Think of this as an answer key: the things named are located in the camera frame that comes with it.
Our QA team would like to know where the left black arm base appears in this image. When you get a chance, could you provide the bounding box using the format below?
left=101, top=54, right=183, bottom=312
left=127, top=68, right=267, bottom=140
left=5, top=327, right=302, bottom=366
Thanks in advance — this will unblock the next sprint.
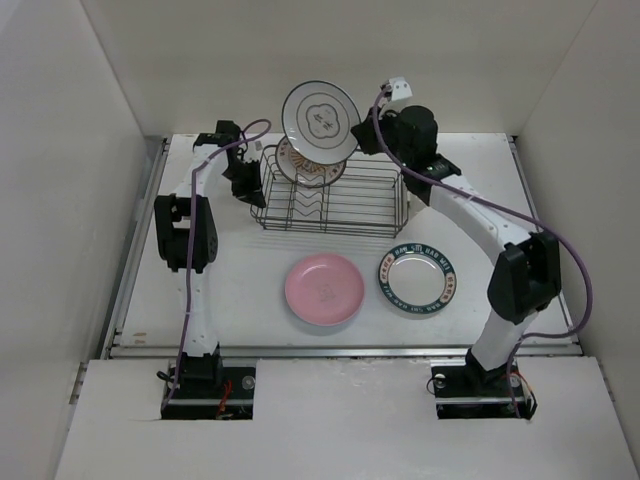
left=161, top=366, right=256, bottom=421

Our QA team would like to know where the grey wire dish rack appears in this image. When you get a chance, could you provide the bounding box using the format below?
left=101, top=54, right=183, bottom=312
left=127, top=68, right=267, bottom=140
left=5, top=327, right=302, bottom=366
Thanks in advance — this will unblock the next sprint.
left=250, top=145, right=410, bottom=238

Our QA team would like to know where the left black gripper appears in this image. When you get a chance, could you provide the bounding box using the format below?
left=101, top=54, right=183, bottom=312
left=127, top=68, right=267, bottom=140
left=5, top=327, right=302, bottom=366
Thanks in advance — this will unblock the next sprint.
left=221, top=159, right=266, bottom=209

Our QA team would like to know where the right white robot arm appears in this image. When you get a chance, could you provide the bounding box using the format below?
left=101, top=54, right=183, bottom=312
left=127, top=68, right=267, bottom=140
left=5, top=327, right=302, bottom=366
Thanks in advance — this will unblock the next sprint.
left=351, top=106, right=561, bottom=394

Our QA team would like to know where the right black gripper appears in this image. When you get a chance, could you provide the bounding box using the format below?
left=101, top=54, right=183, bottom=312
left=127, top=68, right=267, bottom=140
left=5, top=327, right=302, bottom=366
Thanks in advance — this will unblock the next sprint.
left=352, top=102, right=413, bottom=168

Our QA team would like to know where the patterned ceramic plate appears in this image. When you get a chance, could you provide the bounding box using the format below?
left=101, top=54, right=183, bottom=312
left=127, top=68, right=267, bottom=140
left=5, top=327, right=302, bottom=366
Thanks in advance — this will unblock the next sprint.
left=377, top=242, right=458, bottom=316
left=281, top=80, right=361, bottom=165

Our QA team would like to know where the pink plastic plate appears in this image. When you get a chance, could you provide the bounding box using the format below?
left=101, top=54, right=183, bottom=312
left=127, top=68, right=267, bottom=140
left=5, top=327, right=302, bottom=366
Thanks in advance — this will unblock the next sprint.
left=284, top=253, right=366, bottom=327

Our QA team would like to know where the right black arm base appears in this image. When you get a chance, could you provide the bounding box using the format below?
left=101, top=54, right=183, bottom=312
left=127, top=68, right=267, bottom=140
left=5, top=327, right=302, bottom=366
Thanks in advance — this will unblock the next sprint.
left=426, top=364, right=538, bottom=421

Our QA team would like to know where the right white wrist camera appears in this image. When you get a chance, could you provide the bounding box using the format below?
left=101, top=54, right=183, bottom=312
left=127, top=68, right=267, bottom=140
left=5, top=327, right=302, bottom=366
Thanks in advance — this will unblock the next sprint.
left=381, top=77, right=413, bottom=109

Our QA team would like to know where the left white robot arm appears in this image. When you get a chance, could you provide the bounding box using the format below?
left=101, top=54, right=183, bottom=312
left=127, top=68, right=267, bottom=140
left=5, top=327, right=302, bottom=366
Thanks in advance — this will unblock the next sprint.
left=155, top=119, right=272, bottom=404

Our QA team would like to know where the orange sunburst ceramic plate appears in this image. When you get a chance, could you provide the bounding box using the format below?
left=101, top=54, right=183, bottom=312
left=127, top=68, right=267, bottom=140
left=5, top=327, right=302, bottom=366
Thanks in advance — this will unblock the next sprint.
left=275, top=137, right=347, bottom=188

